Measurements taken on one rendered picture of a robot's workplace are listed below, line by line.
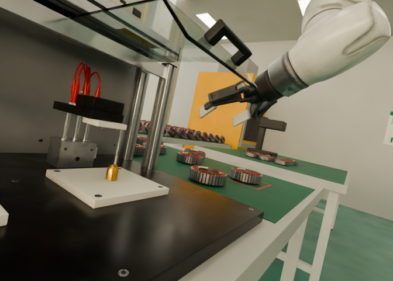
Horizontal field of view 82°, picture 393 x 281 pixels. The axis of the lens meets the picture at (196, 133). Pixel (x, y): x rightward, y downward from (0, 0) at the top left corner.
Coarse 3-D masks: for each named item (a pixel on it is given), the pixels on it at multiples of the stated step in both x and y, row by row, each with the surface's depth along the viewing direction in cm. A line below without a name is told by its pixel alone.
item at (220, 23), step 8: (216, 24) 33; (224, 24) 32; (208, 32) 33; (216, 32) 33; (224, 32) 33; (232, 32) 34; (208, 40) 33; (216, 40) 34; (232, 40) 35; (240, 40) 37; (240, 48) 38; (248, 48) 39; (232, 56) 41; (240, 56) 40; (248, 56) 41; (240, 64) 42
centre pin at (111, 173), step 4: (112, 164) 40; (108, 168) 40; (112, 168) 40; (116, 168) 40; (108, 172) 40; (112, 172) 40; (116, 172) 40; (108, 176) 40; (112, 176) 40; (116, 176) 40; (108, 180) 40; (112, 180) 40
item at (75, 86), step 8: (80, 64) 48; (80, 72) 45; (88, 72) 47; (96, 72) 50; (88, 80) 51; (72, 88) 47; (88, 88) 49; (72, 96) 47; (96, 96) 49; (72, 104) 45
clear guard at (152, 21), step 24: (144, 0) 32; (168, 0) 31; (96, 24) 44; (120, 24) 42; (144, 24) 39; (168, 24) 37; (192, 24) 34; (144, 48) 54; (168, 48) 50; (192, 48) 47; (216, 48) 37; (240, 72) 41
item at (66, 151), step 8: (56, 144) 45; (64, 144) 45; (72, 144) 46; (80, 144) 47; (88, 144) 49; (48, 152) 47; (56, 152) 45; (64, 152) 45; (72, 152) 46; (80, 152) 48; (88, 152) 49; (48, 160) 47; (56, 160) 45; (64, 160) 45; (72, 160) 47; (80, 160) 48; (88, 160) 49
